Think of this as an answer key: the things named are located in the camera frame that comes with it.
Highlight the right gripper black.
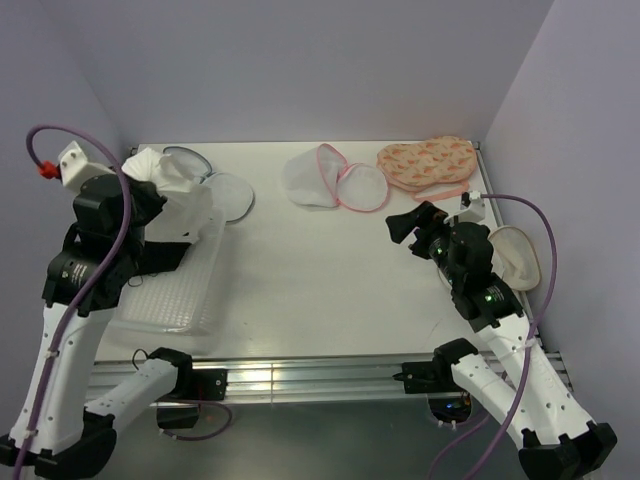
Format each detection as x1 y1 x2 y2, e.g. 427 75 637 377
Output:
386 200 463 286

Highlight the white bra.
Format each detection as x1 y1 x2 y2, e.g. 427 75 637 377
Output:
122 148 213 244

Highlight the pink trimmed mesh laundry bag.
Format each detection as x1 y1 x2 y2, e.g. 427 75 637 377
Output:
281 143 390 213

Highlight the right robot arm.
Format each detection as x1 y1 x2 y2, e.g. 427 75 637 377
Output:
386 198 617 479

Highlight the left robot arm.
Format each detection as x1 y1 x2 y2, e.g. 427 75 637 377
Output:
1 174 195 479

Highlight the peach floral bra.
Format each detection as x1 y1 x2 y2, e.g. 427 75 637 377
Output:
376 135 478 203

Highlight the grey trimmed mesh laundry bag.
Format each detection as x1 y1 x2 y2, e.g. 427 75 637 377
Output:
163 145 256 223

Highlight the beige trimmed mesh laundry bag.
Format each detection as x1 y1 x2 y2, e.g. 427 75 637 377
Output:
489 226 541 292

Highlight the white plastic basket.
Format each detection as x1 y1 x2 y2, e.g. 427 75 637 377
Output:
111 207 226 336

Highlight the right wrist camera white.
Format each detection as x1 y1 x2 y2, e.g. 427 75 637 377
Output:
457 191 485 223

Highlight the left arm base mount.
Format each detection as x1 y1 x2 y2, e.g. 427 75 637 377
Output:
156 369 227 431

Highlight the aluminium frame rail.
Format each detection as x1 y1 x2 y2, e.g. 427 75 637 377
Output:
84 352 574 406

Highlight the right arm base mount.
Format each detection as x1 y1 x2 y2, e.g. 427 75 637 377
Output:
392 360 472 422

